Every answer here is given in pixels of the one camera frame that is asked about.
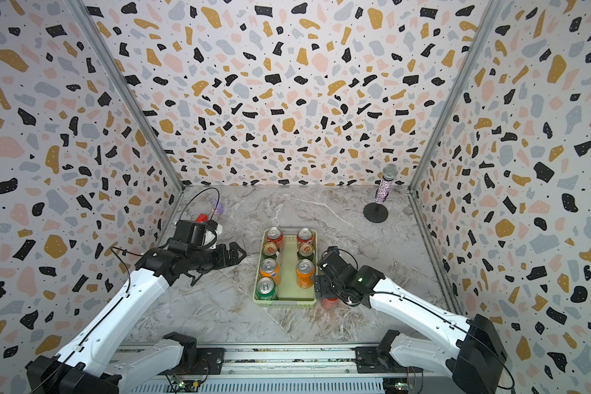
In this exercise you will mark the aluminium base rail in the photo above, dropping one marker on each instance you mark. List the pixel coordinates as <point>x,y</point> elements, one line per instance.
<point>283,368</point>

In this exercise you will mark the red small toy block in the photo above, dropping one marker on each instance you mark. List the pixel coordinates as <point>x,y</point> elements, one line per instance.
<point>202,218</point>

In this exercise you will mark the green Sprite can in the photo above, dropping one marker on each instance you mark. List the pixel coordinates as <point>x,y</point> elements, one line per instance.
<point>266,289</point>

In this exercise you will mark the glitter microphone on black stand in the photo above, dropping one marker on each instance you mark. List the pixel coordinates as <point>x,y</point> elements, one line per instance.
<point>376,212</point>

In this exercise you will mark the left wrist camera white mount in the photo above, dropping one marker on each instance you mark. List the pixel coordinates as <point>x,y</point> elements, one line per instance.
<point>198,234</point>

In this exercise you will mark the orange fanta can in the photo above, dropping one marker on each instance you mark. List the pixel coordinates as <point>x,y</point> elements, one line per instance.
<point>270,268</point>
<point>305,274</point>

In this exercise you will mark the green herbal tea can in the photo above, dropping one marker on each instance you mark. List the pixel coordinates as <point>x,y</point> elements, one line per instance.
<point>306,251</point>
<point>270,251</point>

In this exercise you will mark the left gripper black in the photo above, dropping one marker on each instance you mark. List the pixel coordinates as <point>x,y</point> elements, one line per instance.
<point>223,261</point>

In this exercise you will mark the purple small toy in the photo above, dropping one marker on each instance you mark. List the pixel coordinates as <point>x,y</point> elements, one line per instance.
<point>217,208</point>

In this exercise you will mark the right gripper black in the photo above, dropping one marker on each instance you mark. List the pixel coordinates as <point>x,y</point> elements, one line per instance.
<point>322,290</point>

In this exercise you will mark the red cola can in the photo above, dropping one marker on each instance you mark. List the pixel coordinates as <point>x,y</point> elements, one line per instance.
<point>329,304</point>
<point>305,236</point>
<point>275,235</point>

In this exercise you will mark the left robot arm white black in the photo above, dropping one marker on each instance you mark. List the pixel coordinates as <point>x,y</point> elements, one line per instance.
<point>83,365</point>

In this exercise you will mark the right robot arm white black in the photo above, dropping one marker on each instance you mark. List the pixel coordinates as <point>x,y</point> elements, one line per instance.
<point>467,350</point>

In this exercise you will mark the light green perforated plastic basket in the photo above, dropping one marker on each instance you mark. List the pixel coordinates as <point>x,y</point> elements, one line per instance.
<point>289,294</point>

